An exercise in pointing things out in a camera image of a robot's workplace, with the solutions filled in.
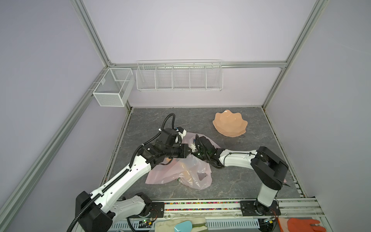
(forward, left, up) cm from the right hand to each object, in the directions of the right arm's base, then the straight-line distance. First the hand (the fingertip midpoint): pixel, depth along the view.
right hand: (177, 161), depth 79 cm
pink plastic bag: (-7, -8, +4) cm, 11 cm away
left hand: (+1, -8, +10) cm, 13 cm away
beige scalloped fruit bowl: (+34, -38, -10) cm, 51 cm away
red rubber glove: (-28, -60, -10) cm, 67 cm away
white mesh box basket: (+51, +47, +12) cm, 71 cm away
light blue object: (-29, -4, -9) cm, 30 cm away
